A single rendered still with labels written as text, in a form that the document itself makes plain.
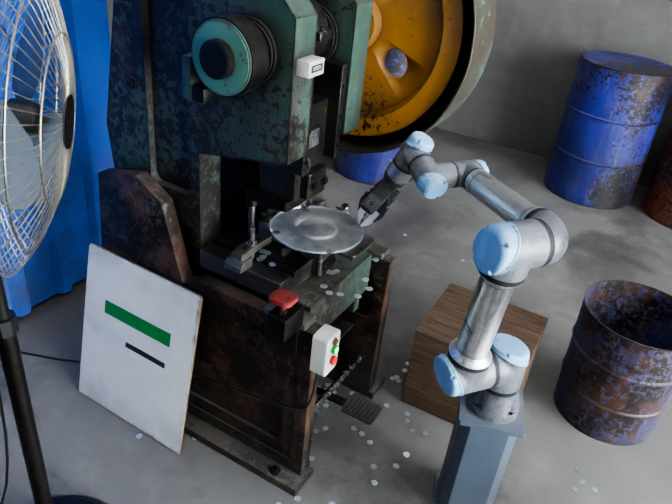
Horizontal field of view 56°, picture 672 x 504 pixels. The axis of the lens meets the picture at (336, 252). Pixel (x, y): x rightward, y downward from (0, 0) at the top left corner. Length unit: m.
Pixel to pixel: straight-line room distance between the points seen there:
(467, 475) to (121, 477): 1.10
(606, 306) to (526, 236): 1.31
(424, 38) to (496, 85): 3.11
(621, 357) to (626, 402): 0.20
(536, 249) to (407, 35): 0.87
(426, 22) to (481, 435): 1.22
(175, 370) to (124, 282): 0.34
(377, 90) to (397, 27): 0.21
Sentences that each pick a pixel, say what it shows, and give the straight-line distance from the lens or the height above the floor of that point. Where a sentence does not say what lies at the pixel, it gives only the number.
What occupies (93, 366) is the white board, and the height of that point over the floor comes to 0.14.
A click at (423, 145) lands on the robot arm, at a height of 1.10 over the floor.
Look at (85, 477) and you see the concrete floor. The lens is 2.29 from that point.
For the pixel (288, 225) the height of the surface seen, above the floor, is 0.78.
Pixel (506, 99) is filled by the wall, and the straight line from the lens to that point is 5.11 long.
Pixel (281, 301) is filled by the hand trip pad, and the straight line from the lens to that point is 1.66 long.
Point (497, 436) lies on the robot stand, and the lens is 1.92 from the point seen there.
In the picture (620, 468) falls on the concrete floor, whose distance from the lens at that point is 2.60.
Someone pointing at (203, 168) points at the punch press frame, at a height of 0.95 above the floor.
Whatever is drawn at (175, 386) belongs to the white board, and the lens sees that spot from 2.17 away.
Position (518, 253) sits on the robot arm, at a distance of 1.44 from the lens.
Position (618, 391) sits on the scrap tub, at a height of 0.26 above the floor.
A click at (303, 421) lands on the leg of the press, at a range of 2.02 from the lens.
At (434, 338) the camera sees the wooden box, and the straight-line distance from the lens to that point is 2.29.
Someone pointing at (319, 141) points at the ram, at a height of 1.05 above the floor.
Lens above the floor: 1.74
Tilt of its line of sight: 31 degrees down
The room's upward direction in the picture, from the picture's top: 6 degrees clockwise
